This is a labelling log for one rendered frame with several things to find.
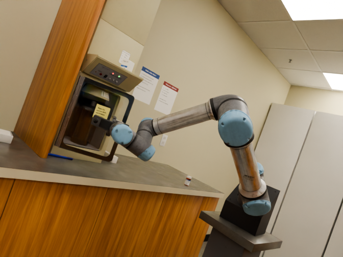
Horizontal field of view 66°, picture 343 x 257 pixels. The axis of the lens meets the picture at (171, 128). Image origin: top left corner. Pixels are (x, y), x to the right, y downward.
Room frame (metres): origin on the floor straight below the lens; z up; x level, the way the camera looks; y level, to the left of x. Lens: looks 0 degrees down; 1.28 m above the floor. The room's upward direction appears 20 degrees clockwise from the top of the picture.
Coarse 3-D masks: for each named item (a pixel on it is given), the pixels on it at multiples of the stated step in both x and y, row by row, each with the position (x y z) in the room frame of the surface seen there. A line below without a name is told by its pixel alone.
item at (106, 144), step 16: (80, 96) 1.39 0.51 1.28; (96, 96) 1.41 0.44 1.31; (112, 96) 1.44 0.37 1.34; (128, 96) 1.47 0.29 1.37; (80, 112) 1.40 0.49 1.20; (112, 112) 1.45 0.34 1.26; (128, 112) 1.48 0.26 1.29; (80, 128) 1.41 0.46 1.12; (96, 128) 1.43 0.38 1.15; (64, 144) 1.39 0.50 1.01; (80, 144) 1.42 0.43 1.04; (96, 144) 1.44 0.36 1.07; (112, 144) 1.47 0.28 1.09
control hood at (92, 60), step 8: (88, 56) 1.37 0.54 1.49; (96, 56) 1.31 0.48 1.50; (88, 64) 1.34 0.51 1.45; (96, 64) 1.35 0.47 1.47; (104, 64) 1.36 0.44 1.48; (112, 64) 1.37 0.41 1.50; (88, 72) 1.38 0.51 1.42; (120, 72) 1.44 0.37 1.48; (128, 72) 1.45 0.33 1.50; (104, 80) 1.46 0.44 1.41; (128, 80) 1.50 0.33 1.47; (136, 80) 1.52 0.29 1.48; (120, 88) 1.55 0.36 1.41; (128, 88) 1.56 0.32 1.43
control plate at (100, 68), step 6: (96, 66) 1.36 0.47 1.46; (102, 66) 1.37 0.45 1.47; (90, 72) 1.38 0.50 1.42; (96, 72) 1.39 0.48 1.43; (102, 72) 1.40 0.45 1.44; (108, 72) 1.41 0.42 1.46; (114, 72) 1.42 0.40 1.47; (102, 78) 1.44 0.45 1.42; (108, 78) 1.45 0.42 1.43; (114, 78) 1.46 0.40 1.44; (120, 78) 1.47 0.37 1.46; (126, 78) 1.48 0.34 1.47
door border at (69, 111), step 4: (80, 80) 1.38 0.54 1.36; (80, 84) 1.38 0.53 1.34; (80, 88) 1.38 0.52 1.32; (76, 92) 1.38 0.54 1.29; (76, 96) 1.38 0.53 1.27; (72, 100) 1.38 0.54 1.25; (76, 100) 1.38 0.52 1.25; (72, 104) 1.38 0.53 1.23; (72, 108) 1.38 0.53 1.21; (68, 112) 1.38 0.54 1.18; (68, 116) 1.38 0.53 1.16; (64, 120) 1.37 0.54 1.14; (68, 120) 1.38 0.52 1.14; (64, 124) 1.38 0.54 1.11; (64, 128) 1.38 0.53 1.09; (64, 132) 1.38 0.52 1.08; (60, 136) 1.38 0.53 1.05; (56, 140) 1.37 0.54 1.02; (60, 140) 1.38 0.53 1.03; (56, 144) 1.38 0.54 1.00
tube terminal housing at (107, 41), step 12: (96, 24) 1.39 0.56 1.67; (108, 24) 1.42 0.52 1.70; (96, 36) 1.39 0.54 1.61; (108, 36) 1.44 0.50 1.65; (120, 36) 1.49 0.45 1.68; (96, 48) 1.41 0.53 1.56; (108, 48) 1.46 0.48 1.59; (120, 48) 1.51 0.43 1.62; (132, 48) 1.56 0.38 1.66; (84, 60) 1.38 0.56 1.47; (132, 60) 1.58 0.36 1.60; (84, 72) 1.40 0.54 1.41; (108, 84) 1.51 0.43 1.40; (72, 156) 1.47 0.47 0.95; (84, 156) 1.52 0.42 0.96
